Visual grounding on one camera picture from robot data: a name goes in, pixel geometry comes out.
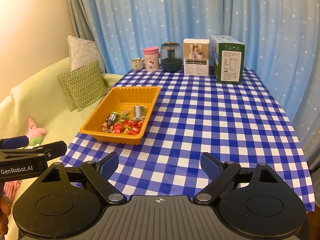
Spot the white textured pillow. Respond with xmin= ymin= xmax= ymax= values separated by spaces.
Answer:
xmin=66 ymin=35 xmax=105 ymax=73

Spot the pink cartoon cup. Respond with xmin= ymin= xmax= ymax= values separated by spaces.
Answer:
xmin=143 ymin=46 xmax=160 ymax=72

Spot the clear grey snack packet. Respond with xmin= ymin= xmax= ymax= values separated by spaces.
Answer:
xmin=132 ymin=105 xmax=146 ymax=120

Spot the large red snack packet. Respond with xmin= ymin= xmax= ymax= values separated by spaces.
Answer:
xmin=111 ymin=123 xmax=125 ymax=134

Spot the pink star plush toy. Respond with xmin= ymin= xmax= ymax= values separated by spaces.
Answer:
xmin=26 ymin=117 xmax=47 ymax=147

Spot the long green black snack packet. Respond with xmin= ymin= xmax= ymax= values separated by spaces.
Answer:
xmin=101 ymin=112 xmax=120 ymax=132

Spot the green zigzag pillow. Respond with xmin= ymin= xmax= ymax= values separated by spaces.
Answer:
xmin=65 ymin=60 xmax=107 ymax=112
xmin=57 ymin=74 xmax=77 ymax=112

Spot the pale yellow sofa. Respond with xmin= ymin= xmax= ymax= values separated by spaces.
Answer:
xmin=0 ymin=56 xmax=124 ymax=205

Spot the orange plastic tray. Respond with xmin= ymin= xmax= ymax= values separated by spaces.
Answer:
xmin=79 ymin=86 xmax=162 ymax=145

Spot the pink textured cloth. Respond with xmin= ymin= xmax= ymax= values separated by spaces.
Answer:
xmin=4 ymin=181 xmax=23 ymax=199

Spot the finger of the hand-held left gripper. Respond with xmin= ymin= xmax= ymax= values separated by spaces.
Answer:
xmin=0 ymin=135 xmax=29 ymax=148
xmin=0 ymin=141 xmax=67 ymax=159

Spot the person's left hand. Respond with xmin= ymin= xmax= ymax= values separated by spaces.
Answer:
xmin=0 ymin=194 xmax=12 ymax=233

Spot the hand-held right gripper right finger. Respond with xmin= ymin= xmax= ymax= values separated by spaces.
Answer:
xmin=193 ymin=152 xmax=283 ymax=205

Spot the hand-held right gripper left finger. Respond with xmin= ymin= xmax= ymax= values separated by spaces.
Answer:
xmin=35 ymin=152 xmax=127 ymax=205

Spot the blue white checked tablecloth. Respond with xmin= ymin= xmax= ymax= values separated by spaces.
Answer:
xmin=60 ymin=67 xmax=314 ymax=212

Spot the dark green glass humidifier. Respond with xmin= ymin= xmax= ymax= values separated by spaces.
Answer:
xmin=160 ymin=41 xmax=182 ymax=72

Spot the blue star curtain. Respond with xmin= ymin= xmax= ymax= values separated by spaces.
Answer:
xmin=75 ymin=0 xmax=320 ymax=160

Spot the green cardboard box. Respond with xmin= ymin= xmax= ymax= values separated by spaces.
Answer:
xmin=209 ymin=35 xmax=245 ymax=85

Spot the white cardboard box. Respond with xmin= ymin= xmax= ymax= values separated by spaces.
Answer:
xmin=182 ymin=39 xmax=210 ymax=77

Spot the small patterned mug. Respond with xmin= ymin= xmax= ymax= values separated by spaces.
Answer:
xmin=129 ymin=57 xmax=145 ymax=72

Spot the grey curtain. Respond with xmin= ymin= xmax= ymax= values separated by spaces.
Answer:
xmin=64 ymin=0 xmax=107 ymax=73

